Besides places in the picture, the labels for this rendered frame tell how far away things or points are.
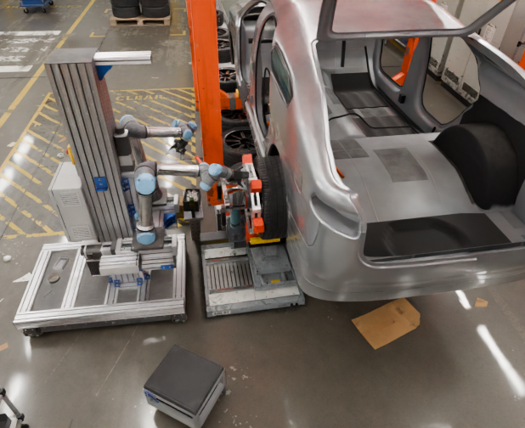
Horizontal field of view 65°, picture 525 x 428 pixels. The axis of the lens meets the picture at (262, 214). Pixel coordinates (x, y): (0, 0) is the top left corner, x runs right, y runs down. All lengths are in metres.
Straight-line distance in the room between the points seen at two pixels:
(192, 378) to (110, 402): 0.69
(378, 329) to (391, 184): 1.18
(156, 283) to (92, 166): 1.18
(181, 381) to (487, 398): 2.15
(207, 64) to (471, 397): 3.02
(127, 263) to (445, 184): 2.48
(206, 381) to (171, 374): 0.24
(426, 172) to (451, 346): 1.39
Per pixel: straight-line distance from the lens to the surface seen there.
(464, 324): 3.90
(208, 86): 3.18
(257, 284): 3.56
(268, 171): 3.03
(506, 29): 7.02
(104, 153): 2.83
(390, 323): 3.66
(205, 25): 3.04
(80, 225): 3.17
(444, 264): 2.54
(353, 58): 5.62
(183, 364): 2.93
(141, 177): 2.53
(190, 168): 2.71
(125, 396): 3.30
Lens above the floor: 2.84
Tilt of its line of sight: 40 degrees down
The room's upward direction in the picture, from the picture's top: 1 degrees clockwise
